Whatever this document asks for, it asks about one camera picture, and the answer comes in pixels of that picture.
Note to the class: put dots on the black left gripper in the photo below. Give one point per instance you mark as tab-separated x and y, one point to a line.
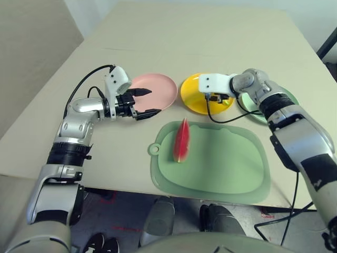
123	104

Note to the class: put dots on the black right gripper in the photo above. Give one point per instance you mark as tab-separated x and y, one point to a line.
217	98

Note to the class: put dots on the toy watermelon slice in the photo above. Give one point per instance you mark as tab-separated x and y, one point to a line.
181	142

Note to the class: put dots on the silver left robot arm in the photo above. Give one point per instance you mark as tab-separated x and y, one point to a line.
79	108

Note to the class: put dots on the pink plate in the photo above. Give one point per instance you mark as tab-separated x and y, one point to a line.
160	89

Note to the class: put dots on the yellow plate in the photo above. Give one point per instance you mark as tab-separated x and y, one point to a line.
192	95

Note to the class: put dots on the mint green plate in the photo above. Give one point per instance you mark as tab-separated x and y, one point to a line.
248	108

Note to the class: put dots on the green cutting board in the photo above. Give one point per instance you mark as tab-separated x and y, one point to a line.
223	163

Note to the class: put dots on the grey robot left foot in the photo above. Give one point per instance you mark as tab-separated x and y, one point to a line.
158	221

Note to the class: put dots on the grey robot foot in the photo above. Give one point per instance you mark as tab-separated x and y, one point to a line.
158	221
218	218

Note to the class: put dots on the grey robot right foot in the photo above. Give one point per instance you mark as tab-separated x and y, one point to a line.
218	218

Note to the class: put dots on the beige side table black legs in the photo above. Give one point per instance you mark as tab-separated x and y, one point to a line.
329	43

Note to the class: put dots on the black table leg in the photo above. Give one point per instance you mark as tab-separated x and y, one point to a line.
279	210

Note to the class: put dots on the black sneaker white stripe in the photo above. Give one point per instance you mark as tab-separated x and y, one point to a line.
111	246
93	243

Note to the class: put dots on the grey-green robot torso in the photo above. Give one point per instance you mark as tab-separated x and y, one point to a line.
210	245

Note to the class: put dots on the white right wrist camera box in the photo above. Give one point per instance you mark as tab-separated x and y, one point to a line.
216	81

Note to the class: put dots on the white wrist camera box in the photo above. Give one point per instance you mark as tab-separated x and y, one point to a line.
216	81
117	79

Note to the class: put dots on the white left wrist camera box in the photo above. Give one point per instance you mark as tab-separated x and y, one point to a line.
117	79

